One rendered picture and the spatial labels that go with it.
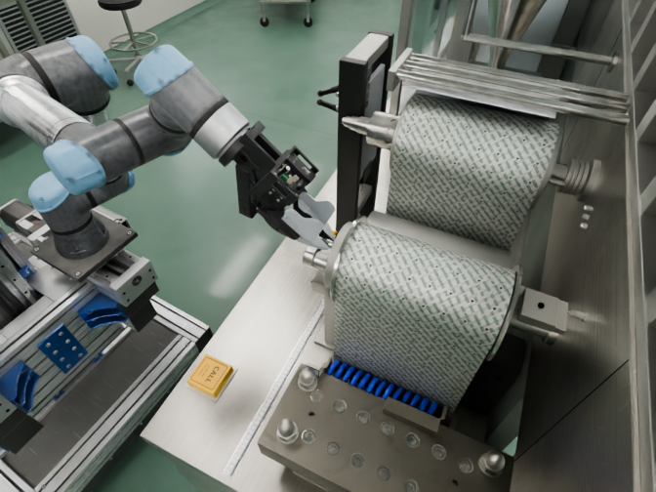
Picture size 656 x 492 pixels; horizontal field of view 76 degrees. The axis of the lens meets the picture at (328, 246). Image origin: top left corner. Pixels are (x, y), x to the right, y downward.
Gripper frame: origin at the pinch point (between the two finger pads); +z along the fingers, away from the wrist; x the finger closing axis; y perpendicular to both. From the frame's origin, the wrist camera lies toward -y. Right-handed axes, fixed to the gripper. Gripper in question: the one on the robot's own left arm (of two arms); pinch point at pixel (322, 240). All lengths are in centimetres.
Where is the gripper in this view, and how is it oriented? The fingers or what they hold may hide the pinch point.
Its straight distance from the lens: 67.4
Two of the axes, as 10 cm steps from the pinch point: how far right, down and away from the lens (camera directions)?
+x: 4.2, -6.7, 6.1
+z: 7.0, 6.7, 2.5
